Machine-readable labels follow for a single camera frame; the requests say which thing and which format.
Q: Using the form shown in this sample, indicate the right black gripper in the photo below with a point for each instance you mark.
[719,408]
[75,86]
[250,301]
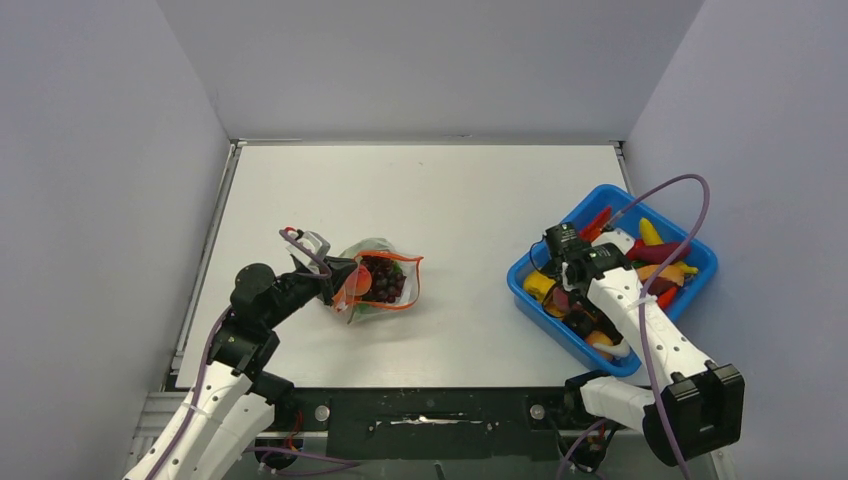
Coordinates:
[578,293]

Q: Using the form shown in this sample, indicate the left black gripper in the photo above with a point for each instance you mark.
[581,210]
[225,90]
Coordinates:
[328,286]

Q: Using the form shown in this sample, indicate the orange tangerine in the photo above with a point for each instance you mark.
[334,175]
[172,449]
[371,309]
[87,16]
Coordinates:
[359,282]

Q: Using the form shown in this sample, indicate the clear zip bag orange zipper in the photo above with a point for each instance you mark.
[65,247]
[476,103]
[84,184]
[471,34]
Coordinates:
[354,310]

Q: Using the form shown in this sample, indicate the purple grapes bunch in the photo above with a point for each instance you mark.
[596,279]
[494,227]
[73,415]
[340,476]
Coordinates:
[388,279]

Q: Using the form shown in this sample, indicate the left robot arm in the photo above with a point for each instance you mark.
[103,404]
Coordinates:
[234,396]

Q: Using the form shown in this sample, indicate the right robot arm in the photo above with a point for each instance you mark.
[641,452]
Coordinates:
[693,406]

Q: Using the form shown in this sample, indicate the red watermelon slice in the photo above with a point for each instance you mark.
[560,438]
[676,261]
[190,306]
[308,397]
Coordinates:
[594,229]

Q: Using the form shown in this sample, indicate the yellow bell pepper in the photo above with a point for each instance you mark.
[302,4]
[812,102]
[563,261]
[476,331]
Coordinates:
[538,285]

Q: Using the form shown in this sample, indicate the purple sweet potato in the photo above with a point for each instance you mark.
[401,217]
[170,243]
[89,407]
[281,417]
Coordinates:
[657,254]

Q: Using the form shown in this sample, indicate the yellow banana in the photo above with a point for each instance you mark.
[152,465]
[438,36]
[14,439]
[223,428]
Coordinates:
[649,234]

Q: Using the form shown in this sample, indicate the red carrot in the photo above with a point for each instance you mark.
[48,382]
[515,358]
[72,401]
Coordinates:
[665,300]

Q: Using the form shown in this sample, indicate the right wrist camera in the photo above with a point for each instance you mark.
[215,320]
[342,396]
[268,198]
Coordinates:
[562,240]

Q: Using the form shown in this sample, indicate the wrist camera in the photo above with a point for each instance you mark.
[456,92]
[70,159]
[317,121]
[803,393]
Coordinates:
[307,247]
[562,240]

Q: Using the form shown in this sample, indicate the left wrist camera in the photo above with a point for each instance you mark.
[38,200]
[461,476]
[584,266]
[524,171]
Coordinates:
[307,247]

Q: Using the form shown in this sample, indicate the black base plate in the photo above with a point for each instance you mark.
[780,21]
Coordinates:
[428,423]

